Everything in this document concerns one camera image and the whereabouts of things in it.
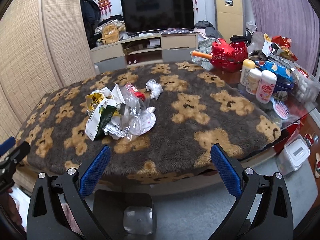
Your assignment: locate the white green paper carton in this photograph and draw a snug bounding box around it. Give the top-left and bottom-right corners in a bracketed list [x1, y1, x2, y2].
[85, 99, 117, 141]

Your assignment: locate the yellow foil snack wrapper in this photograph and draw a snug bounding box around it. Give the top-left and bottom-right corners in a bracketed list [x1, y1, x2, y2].
[85, 92, 106, 111]

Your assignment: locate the clear plastic bag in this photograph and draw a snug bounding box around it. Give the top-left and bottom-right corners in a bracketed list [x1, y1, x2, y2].
[104, 82, 156, 141]

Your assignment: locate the white tissue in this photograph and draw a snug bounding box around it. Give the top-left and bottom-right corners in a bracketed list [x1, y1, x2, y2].
[146, 79, 163, 100]

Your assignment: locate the black trash bin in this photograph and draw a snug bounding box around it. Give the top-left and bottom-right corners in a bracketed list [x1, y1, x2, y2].
[93, 190, 156, 239]

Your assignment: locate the white storage box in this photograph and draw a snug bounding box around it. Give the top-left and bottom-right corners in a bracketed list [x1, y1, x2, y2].
[277, 136, 311, 176]

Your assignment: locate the pink hairbrush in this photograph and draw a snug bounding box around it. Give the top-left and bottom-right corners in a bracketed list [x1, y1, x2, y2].
[270, 97, 290, 120]

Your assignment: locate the woven bamboo folding screen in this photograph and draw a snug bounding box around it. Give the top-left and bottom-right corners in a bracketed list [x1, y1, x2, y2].
[1, 0, 95, 174]

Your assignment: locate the brown teddy bear blanket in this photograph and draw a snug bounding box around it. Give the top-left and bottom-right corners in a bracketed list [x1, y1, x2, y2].
[16, 62, 281, 185]

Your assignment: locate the clear plastic container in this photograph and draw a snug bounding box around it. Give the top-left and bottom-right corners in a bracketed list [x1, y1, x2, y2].
[292, 63, 319, 103]

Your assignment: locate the white pink powder bottle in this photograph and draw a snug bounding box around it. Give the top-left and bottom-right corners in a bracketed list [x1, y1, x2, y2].
[255, 70, 277, 103]

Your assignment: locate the blue snack bag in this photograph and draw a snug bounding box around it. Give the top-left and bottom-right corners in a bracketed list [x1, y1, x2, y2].
[255, 60, 293, 82]

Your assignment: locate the white cream bottle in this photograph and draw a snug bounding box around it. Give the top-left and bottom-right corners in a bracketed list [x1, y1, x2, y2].
[246, 68, 262, 95]

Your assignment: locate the white bottle yellow cap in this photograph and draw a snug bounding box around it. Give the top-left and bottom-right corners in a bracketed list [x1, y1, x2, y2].
[240, 59, 255, 87]

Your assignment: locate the yellow backpack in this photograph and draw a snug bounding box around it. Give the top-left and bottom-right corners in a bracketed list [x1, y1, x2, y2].
[101, 24, 119, 45]

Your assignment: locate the orange carrot toy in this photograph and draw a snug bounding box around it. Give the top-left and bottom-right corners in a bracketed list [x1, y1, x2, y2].
[191, 50, 213, 60]

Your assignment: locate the floral green cloth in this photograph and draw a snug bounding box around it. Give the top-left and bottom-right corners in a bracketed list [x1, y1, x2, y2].
[191, 38, 219, 70]

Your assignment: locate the beige TV cabinet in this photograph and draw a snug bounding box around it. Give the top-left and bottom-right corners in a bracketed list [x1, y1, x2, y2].
[90, 33, 198, 73]

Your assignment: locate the black flat screen television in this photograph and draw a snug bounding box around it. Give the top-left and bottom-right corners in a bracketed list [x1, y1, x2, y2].
[121, 0, 195, 33]

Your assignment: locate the purple curtain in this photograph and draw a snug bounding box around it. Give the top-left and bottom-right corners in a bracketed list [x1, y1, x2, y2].
[251, 0, 319, 73]

